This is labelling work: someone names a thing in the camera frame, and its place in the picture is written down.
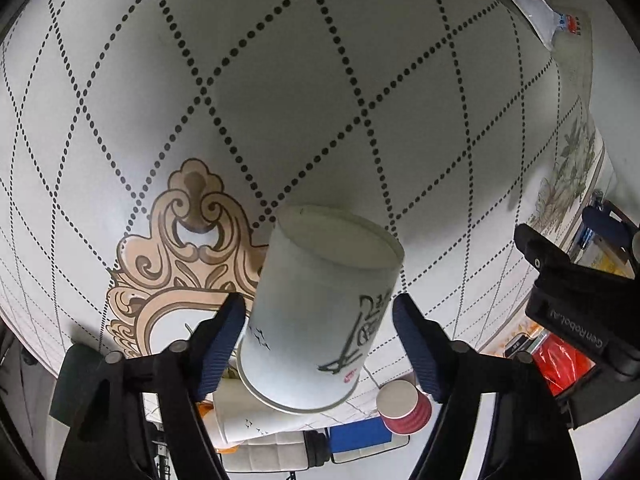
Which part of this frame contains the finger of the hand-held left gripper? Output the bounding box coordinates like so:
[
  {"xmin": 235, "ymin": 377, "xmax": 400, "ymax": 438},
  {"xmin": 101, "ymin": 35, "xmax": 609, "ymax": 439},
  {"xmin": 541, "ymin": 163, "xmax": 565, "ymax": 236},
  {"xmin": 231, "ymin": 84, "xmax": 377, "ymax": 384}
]
[
  {"xmin": 581, "ymin": 204, "xmax": 640, "ymax": 262},
  {"xmin": 514, "ymin": 223, "xmax": 572, "ymax": 274}
]

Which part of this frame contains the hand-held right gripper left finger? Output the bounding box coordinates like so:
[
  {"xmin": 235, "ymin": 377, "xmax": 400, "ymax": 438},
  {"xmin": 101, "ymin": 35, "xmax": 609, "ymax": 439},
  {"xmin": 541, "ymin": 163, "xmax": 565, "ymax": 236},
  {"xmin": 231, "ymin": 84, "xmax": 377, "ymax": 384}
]
[{"xmin": 50, "ymin": 292, "xmax": 248, "ymax": 480}]

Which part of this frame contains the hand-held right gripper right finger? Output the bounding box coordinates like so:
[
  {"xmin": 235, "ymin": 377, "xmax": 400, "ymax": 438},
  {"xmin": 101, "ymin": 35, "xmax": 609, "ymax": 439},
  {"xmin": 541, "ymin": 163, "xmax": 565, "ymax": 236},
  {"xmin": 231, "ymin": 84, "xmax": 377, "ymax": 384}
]
[{"xmin": 392, "ymin": 295, "xmax": 586, "ymax": 480}]

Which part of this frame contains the white printed paper cup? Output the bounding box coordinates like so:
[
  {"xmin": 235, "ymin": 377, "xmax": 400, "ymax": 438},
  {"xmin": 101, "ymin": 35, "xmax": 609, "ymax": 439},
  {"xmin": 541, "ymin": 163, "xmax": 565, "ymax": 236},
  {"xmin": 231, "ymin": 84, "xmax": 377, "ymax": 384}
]
[
  {"xmin": 236, "ymin": 204, "xmax": 406, "ymax": 415},
  {"xmin": 214, "ymin": 375, "xmax": 327, "ymax": 447}
]

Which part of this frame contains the red paper cup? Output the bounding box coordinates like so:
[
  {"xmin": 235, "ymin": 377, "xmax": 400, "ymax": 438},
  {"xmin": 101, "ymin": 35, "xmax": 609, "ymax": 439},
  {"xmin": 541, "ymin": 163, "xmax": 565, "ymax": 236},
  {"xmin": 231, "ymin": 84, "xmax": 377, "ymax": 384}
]
[{"xmin": 375, "ymin": 379, "xmax": 433, "ymax": 436}]

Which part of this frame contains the orange plastic bag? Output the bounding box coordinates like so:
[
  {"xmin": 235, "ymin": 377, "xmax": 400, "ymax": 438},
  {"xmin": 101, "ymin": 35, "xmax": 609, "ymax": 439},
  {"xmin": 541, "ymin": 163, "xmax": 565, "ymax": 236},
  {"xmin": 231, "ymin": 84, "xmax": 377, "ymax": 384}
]
[{"xmin": 531, "ymin": 334, "xmax": 599, "ymax": 397}]

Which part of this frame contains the blue box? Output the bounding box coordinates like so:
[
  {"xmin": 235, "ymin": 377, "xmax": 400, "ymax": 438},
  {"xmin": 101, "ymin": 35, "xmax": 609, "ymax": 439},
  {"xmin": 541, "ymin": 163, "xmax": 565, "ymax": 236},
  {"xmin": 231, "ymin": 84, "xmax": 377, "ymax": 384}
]
[{"xmin": 327, "ymin": 417, "xmax": 394, "ymax": 454}]

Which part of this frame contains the white bottle with black cap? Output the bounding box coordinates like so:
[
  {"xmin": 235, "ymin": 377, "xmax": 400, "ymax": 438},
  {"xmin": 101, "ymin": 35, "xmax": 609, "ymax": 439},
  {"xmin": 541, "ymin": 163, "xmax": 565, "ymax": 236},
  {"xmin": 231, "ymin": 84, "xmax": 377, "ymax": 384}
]
[{"xmin": 220, "ymin": 430, "xmax": 332, "ymax": 473}]

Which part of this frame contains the white dotted tablecloth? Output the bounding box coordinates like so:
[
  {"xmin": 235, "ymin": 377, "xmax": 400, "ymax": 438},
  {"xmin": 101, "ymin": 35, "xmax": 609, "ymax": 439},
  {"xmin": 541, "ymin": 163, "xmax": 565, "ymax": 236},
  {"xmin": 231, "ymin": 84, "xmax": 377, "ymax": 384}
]
[{"xmin": 0, "ymin": 0, "xmax": 621, "ymax": 413}]

